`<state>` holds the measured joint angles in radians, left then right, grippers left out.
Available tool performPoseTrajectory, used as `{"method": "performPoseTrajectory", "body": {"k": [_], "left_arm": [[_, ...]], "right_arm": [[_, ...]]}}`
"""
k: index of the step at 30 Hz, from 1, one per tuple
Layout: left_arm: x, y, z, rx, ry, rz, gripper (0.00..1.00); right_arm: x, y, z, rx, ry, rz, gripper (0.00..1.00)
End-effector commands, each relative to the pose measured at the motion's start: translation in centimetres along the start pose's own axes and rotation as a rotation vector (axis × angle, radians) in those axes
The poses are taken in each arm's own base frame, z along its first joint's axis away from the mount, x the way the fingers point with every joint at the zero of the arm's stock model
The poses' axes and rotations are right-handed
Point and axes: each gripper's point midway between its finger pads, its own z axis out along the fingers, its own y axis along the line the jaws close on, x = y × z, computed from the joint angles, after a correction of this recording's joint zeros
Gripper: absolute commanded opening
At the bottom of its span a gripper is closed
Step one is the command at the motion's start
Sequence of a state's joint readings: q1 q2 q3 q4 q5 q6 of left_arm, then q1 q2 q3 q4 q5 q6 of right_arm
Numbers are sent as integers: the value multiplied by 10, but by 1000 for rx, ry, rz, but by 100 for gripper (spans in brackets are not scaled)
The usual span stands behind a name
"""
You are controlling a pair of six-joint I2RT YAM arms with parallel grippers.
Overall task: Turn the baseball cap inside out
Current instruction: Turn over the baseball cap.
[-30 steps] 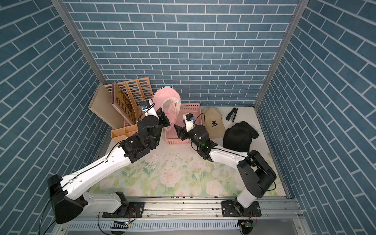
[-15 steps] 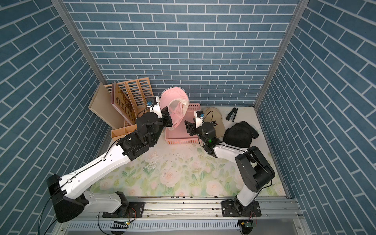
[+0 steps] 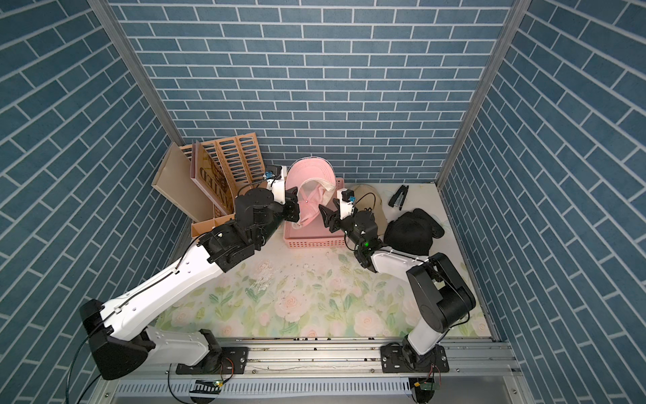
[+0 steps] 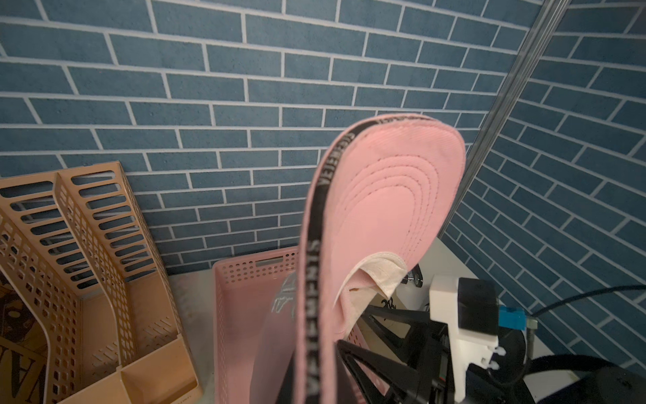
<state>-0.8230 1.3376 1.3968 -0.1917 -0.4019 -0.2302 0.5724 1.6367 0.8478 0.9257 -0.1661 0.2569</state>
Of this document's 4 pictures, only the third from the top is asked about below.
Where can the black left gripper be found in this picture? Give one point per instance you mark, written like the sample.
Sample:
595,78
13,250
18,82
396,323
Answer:
289,204

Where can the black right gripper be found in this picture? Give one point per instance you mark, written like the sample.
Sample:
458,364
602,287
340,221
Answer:
335,220

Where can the pink baseball cap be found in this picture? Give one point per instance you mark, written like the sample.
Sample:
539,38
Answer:
316,183

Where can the black baseball cap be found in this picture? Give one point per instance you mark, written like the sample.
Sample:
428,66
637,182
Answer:
413,233

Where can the beige baseball cap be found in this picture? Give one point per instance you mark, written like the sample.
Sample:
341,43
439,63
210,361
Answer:
367,197

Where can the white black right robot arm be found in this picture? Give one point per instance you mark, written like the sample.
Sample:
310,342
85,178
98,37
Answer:
442,296

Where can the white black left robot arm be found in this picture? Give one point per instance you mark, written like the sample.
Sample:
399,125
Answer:
120,335

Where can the black stapler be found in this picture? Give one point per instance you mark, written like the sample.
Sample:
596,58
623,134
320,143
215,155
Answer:
397,200

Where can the orange plastic file organizer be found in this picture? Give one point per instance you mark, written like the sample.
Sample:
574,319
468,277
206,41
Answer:
240,159

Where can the floral table mat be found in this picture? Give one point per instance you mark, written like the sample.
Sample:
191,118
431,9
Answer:
297,292

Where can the wanted poster book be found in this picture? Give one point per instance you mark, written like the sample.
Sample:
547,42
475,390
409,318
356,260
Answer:
211,180

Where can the beige cardboard folder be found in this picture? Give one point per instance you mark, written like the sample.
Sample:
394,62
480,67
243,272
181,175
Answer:
173,181

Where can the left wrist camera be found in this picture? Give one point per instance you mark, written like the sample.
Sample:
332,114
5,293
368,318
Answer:
276,177

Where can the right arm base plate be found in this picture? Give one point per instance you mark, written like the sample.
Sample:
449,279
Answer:
397,359

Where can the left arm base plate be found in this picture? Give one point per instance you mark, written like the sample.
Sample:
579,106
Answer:
227,361

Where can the aluminium mounting rail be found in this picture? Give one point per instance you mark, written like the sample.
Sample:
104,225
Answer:
333,370

